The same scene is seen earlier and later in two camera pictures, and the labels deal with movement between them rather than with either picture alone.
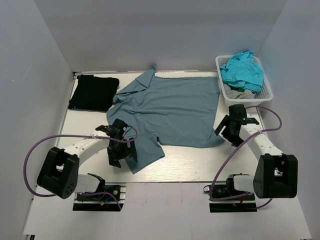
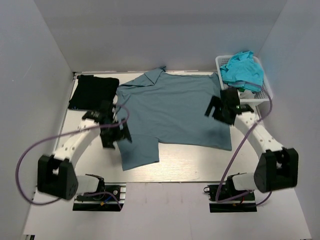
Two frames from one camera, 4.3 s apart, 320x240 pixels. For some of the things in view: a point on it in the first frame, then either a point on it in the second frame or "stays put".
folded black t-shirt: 94,93 stays put
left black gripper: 114,158 to 108,142
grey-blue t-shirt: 177,111 stays put
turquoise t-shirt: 242,70 stays put
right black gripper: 224,122 to 215,102
